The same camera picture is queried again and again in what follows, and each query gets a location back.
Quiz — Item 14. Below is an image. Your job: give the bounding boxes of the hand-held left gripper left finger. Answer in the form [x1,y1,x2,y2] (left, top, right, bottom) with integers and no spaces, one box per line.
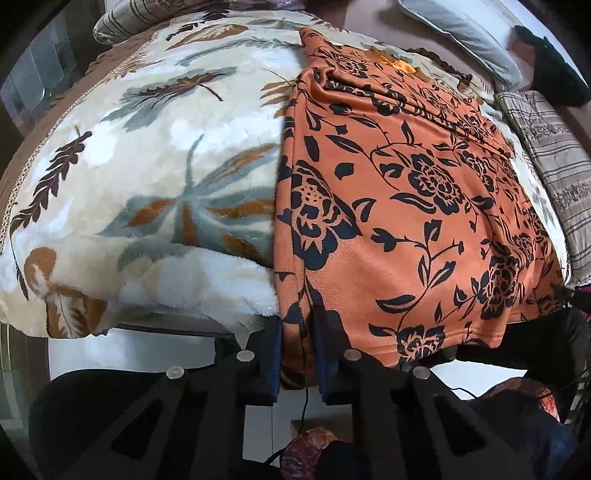
[60,319,283,480]

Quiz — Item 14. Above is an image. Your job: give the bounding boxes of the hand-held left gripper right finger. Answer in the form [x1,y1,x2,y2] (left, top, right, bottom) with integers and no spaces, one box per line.
[314,309,536,480]

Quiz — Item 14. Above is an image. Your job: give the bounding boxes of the orange floral blouse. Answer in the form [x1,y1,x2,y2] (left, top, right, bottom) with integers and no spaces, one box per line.
[272,27,571,389]

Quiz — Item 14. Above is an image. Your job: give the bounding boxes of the person's dark floral clothing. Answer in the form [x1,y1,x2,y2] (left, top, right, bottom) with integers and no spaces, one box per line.
[279,378,583,480]

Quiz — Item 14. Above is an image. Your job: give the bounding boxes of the striped floral flat pillow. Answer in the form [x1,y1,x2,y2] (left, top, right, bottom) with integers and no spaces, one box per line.
[496,90,591,283]

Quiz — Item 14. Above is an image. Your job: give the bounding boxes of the leaf print blanket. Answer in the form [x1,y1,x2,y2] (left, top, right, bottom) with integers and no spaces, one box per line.
[0,9,574,340]

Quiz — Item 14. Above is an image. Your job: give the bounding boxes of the black garment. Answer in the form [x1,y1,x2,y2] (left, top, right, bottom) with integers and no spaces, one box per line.
[514,25,591,108]

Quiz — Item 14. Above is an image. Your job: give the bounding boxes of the grey pillow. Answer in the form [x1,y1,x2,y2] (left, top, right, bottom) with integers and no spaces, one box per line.
[399,0,525,88]

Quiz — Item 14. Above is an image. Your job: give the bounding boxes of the wooden door with glass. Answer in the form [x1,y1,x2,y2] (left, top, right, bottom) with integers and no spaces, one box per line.
[0,9,108,139]

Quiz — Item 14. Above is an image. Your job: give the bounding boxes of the striped bolster pillow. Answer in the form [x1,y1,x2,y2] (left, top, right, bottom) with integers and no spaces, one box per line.
[93,0,174,45]

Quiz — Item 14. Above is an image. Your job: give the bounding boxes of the black cable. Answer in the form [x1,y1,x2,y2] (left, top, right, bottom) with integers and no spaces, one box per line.
[265,387,311,467]

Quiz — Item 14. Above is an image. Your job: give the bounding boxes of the pink upholstered bed frame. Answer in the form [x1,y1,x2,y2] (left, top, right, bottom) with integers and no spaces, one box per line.
[318,0,536,90]

